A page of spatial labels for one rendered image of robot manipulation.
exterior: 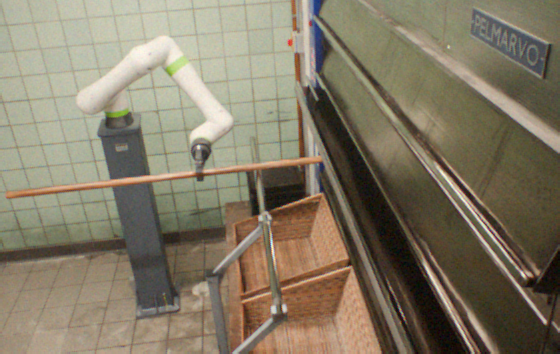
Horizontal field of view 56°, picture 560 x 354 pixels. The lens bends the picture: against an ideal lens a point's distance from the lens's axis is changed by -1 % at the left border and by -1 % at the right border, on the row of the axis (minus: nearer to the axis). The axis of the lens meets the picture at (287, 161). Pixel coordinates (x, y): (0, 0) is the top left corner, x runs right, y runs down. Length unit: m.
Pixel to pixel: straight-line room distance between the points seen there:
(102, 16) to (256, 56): 0.93
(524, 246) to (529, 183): 0.10
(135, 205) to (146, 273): 0.46
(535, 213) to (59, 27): 2.98
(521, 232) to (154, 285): 2.67
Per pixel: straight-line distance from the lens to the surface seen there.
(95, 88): 2.60
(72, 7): 3.39
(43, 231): 4.07
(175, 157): 3.62
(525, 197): 0.89
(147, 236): 3.10
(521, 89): 0.89
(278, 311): 1.56
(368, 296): 1.93
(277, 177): 2.87
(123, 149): 2.85
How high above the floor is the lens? 2.24
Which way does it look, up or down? 27 degrees down
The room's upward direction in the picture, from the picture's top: 4 degrees counter-clockwise
